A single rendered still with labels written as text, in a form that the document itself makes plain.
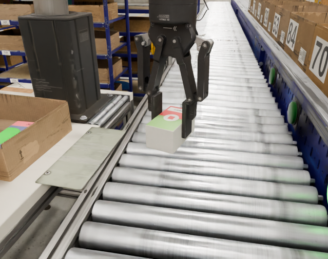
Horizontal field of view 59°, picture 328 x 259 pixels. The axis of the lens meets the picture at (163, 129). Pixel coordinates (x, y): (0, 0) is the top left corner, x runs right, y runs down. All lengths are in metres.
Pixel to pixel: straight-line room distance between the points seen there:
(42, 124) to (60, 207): 1.06
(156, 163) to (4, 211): 0.36
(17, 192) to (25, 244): 0.98
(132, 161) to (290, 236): 0.41
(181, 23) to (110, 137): 0.52
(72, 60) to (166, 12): 0.59
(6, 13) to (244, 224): 2.04
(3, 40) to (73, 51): 1.42
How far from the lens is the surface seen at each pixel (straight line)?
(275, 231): 0.63
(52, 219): 1.78
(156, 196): 0.67
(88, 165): 0.77
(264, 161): 0.83
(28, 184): 0.76
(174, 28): 0.48
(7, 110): 1.09
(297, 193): 0.74
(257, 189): 0.72
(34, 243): 1.69
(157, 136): 0.51
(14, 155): 0.77
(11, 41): 2.35
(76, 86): 1.02
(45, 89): 1.08
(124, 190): 0.68
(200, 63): 0.47
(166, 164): 0.77
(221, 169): 0.76
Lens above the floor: 1.17
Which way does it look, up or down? 27 degrees down
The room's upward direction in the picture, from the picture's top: straight up
